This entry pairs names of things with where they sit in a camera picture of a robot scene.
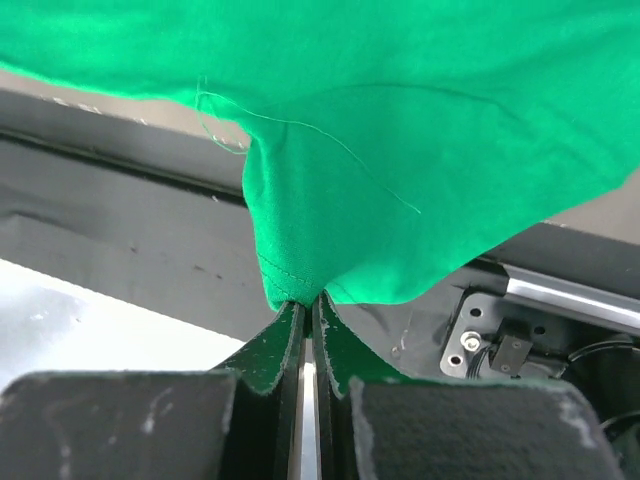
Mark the green t shirt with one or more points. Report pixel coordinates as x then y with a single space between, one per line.
391 141

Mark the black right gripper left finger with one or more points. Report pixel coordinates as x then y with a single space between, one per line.
239 420

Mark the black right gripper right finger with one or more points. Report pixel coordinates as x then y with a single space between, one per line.
377 423

